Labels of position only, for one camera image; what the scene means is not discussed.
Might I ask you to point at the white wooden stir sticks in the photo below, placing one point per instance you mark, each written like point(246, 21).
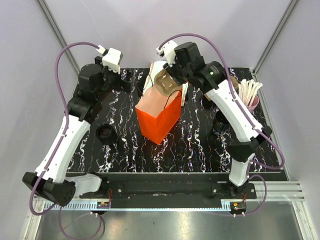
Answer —
point(248, 89)

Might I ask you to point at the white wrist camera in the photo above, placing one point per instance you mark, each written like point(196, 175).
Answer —
point(111, 58)
point(167, 51)

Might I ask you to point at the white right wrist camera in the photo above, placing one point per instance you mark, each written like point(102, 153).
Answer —
point(167, 51)

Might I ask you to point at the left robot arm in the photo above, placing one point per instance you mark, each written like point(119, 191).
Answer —
point(49, 180)

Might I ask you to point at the black printed paper cup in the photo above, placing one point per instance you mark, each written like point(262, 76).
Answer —
point(220, 124)

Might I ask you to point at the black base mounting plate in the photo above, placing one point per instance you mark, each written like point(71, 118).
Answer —
point(170, 190)

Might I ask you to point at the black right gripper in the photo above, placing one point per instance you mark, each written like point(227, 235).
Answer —
point(171, 71)

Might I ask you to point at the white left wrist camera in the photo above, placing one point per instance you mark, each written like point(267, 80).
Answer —
point(111, 58)

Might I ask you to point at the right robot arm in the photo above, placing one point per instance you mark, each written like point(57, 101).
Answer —
point(214, 81)

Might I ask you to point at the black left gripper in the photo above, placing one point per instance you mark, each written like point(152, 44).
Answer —
point(127, 85)

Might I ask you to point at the orange paper bag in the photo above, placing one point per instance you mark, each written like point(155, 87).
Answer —
point(157, 113)

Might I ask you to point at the pink cup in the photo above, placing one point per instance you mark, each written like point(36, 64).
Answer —
point(253, 103)

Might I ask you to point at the brown cardboard cup carrier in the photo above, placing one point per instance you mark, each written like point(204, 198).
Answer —
point(165, 84)

